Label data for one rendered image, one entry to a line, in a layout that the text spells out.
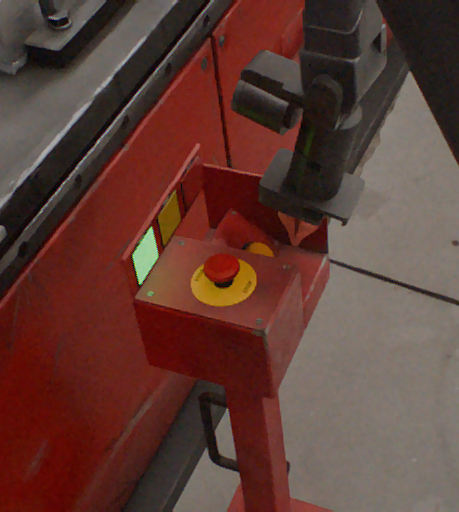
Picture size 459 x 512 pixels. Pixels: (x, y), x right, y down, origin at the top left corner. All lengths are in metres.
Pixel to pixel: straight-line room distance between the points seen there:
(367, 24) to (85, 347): 0.62
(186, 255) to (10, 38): 0.35
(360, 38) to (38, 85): 0.48
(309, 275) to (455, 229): 1.10
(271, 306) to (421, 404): 0.92
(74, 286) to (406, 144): 1.37
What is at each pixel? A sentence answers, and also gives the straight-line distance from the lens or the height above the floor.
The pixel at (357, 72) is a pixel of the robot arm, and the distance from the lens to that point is 0.90.
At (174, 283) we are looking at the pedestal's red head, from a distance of 1.07.
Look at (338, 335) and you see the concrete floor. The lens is 2.02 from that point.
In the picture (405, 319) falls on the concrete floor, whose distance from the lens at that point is 2.05.
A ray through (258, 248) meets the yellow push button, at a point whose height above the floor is 0.73.
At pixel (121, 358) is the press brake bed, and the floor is 0.47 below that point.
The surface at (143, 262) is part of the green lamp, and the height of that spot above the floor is 0.81.
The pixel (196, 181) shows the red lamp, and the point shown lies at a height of 0.81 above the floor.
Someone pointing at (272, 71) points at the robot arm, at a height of 0.99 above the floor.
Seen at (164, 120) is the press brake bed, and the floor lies 0.74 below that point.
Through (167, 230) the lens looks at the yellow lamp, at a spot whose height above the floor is 0.80.
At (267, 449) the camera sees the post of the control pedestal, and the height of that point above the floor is 0.43.
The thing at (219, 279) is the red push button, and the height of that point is 0.80.
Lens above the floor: 1.55
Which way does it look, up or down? 45 degrees down
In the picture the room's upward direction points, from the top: 8 degrees counter-clockwise
